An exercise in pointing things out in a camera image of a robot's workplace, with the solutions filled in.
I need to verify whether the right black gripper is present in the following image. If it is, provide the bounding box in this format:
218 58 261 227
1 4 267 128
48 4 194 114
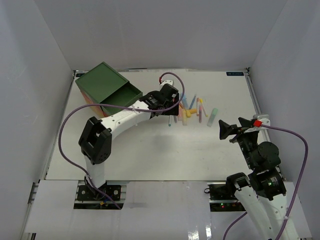
218 117 259 170

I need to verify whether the blue pen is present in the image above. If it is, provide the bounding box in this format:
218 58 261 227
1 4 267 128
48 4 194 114
189 94 197 110

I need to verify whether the green highlighter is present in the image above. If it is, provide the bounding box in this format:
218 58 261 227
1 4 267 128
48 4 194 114
207 108 218 127

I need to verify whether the pink purple pen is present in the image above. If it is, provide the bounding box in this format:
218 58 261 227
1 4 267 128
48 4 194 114
198 106 202 124

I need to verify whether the green drawer storage box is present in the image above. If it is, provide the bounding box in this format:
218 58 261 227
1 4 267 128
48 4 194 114
75 62 143 107

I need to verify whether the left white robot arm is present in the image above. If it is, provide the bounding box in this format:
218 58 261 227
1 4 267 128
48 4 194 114
78 80 180 200

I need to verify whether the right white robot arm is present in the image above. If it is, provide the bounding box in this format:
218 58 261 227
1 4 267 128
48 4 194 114
218 115 300 240

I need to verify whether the blue highlighter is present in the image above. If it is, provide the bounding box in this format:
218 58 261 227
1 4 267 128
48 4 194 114
180 95 189 110

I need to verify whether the pale yellow highlighter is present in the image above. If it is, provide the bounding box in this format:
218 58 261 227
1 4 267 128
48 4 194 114
182 109 188 126

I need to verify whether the salmon cap marker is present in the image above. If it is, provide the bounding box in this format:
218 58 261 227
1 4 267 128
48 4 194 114
196 97 200 116

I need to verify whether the yellow cap marker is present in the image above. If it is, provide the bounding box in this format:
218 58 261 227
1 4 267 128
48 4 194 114
199 98 208 117

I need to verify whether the blue corner label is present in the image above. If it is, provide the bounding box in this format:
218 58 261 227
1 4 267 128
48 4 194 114
226 71 244 77

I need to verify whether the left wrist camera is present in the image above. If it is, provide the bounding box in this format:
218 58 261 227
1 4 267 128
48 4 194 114
159 78 174 88

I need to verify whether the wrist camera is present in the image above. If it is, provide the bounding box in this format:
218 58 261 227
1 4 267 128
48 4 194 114
247 114 271 132
159 78 174 88

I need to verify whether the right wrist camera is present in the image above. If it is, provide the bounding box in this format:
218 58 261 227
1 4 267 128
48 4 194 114
247 114 271 132

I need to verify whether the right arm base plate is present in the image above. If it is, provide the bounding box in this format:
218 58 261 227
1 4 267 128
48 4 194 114
204 183 236 201

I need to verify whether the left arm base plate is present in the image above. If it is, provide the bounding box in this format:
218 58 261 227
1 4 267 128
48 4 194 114
75 185 122 202

